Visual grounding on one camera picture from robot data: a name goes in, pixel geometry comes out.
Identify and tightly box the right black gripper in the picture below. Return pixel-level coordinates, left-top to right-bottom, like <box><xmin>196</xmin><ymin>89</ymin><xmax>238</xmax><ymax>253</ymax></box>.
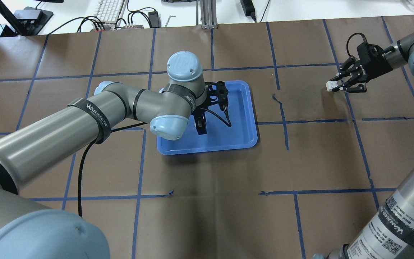
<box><xmin>329</xmin><ymin>42</ymin><xmax>393</xmax><ymax>93</ymax></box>

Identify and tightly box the aluminium frame post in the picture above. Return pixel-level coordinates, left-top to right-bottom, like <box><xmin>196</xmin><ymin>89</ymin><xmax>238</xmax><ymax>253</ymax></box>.
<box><xmin>197</xmin><ymin>0</ymin><xmax>218</xmax><ymax>29</ymax></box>

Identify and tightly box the blue plastic tray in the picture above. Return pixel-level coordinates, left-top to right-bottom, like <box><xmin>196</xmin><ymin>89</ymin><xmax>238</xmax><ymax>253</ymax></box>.
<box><xmin>156</xmin><ymin>80</ymin><xmax>258</xmax><ymax>155</ymax></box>

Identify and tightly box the brown paper table cover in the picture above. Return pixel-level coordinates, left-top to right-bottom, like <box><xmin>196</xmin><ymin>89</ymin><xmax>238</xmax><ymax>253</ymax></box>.
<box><xmin>0</xmin><ymin>15</ymin><xmax>414</xmax><ymax>259</ymax></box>

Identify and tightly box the white keyboard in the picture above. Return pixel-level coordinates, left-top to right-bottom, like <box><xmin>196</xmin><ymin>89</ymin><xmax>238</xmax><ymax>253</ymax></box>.
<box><xmin>93</xmin><ymin>0</ymin><xmax>128</xmax><ymax>25</ymax></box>

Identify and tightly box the black power adapter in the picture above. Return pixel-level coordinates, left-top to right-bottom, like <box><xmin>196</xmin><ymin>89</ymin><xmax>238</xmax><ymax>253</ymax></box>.
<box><xmin>148</xmin><ymin>10</ymin><xmax>160</xmax><ymax>28</ymax></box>
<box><xmin>240</xmin><ymin>0</ymin><xmax>257</xmax><ymax>22</ymax></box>

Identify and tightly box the black monitor stand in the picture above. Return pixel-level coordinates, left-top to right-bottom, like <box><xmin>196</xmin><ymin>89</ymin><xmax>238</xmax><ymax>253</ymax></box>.
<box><xmin>0</xmin><ymin>0</ymin><xmax>54</xmax><ymax>36</ymax></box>

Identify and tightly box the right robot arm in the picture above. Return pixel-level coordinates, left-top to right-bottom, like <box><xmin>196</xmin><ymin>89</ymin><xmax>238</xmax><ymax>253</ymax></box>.
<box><xmin>212</xmin><ymin>65</ymin><xmax>414</xmax><ymax>259</ymax></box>

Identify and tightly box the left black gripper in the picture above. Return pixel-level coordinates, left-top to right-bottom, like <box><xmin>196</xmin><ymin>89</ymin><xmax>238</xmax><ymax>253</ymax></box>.
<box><xmin>193</xmin><ymin>81</ymin><xmax>230</xmax><ymax>135</ymax></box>

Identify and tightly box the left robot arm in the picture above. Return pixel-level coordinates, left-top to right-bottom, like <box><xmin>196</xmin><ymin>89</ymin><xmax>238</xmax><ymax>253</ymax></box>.
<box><xmin>0</xmin><ymin>51</ymin><xmax>228</xmax><ymax>259</ymax></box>

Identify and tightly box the white block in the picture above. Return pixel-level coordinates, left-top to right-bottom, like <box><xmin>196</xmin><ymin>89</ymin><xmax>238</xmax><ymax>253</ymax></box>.
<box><xmin>326</xmin><ymin>81</ymin><xmax>344</xmax><ymax>92</ymax></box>

